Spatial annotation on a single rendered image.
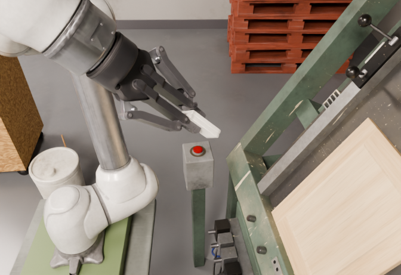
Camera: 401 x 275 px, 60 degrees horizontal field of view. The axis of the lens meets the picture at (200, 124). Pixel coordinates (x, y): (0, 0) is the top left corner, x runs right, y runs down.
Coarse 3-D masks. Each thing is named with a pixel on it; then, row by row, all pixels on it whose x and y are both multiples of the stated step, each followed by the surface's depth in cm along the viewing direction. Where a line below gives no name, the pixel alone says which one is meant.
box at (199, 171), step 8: (184, 144) 150; (192, 144) 150; (200, 144) 150; (208, 144) 150; (184, 152) 147; (192, 152) 147; (208, 152) 147; (184, 160) 146; (192, 160) 143; (200, 160) 143; (208, 160) 144; (184, 168) 151; (192, 168) 145; (200, 168) 146; (208, 168) 146; (184, 176) 157; (192, 176) 148; (200, 176) 149; (208, 176) 150; (192, 184) 152; (200, 184) 152; (208, 184) 153
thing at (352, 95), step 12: (396, 60) 102; (384, 72) 104; (372, 84) 107; (348, 96) 111; (360, 96) 109; (336, 108) 114; (348, 108) 112; (324, 120) 116; (336, 120) 114; (312, 132) 120; (324, 132) 117; (300, 144) 123; (312, 144) 120; (288, 156) 126; (300, 156) 123; (276, 168) 130; (288, 168) 126; (264, 180) 134; (276, 180) 130; (264, 192) 133
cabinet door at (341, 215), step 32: (352, 160) 105; (384, 160) 96; (320, 192) 112; (352, 192) 102; (384, 192) 93; (288, 224) 120; (320, 224) 108; (352, 224) 99; (384, 224) 91; (288, 256) 115; (320, 256) 105; (352, 256) 96; (384, 256) 88
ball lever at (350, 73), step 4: (348, 68) 98; (352, 68) 97; (356, 68) 97; (348, 72) 98; (352, 72) 97; (356, 72) 97; (360, 72) 103; (364, 72) 106; (348, 76) 98; (352, 76) 98; (356, 76) 98; (360, 76) 106; (364, 76) 106
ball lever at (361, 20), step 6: (360, 18) 100; (366, 18) 99; (360, 24) 100; (366, 24) 100; (372, 24) 100; (378, 30) 100; (384, 36) 101; (390, 36) 100; (396, 36) 100; (390, 42) 100; (396, 42) 100
